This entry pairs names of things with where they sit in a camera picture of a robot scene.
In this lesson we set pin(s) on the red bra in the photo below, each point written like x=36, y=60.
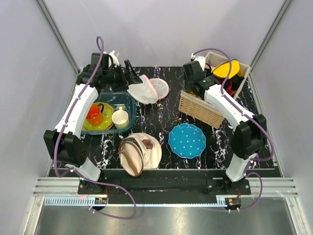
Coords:
x=227, y=86

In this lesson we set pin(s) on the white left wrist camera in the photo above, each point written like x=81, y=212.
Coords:
x=113, y=59

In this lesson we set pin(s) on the cream paper cup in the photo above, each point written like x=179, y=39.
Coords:
x=120, y=119

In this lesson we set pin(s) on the orange cup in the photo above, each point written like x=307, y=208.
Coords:
x=94, y=116

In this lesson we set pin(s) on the yellow black garment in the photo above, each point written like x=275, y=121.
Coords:
x=241, y=73

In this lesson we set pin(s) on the black bra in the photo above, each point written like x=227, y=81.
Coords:
x=236, y=82

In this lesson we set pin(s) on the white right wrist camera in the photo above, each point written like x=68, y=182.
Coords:
x=200, y=59

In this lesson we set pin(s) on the yellow bra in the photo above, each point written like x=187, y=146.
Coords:
x=227, y=69

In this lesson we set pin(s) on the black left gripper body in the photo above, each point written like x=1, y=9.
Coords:
x=115, y=77

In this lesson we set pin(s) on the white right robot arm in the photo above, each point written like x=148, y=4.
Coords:
x=249, y=135

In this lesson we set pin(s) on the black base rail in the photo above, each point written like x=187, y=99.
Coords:
x=153, y=187

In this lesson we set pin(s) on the yellow dotted plate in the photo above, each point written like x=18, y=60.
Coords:
x=107, y=112

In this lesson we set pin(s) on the blue dotted plate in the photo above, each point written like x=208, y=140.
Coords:
x=187, y=141

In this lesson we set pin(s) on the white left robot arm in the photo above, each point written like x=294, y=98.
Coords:
x=63, y=142

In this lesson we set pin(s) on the white mesh laundry bag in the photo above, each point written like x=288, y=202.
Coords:
x=149, y=91

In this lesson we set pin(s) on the wicker basket with liner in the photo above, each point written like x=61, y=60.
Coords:
x=202, y=110

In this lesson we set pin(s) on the cream capybara pouch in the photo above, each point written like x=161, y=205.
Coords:
x=139, y=152

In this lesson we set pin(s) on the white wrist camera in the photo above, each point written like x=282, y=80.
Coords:
x=113, y=59
x=200, y=59

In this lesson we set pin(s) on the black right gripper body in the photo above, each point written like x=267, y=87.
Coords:
x=187, y=82

